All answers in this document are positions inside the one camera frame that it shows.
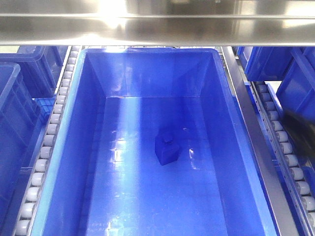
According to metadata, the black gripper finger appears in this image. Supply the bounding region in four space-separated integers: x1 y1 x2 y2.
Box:
283 111 315 157

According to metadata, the right white roller track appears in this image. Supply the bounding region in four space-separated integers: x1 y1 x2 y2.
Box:
249 82 315 236

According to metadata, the white roller track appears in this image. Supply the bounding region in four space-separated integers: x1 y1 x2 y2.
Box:
249 82 315 236
12 46 84 236

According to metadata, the blue bin at right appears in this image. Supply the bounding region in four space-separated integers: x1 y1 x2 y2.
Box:
276 47 315 122

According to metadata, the blue bin upper right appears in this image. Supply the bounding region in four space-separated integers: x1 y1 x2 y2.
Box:
237 46 294 82

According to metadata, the large blue plastic bin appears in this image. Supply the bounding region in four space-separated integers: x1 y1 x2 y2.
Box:
31 48 277 236

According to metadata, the blue bin upper left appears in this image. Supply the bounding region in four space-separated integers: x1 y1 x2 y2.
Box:
0 45 68 98

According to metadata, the blue bin at left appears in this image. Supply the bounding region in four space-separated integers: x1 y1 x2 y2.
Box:
0 62 36 235

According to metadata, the left white roller track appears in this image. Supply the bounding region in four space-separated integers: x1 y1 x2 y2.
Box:
12 46 84 236

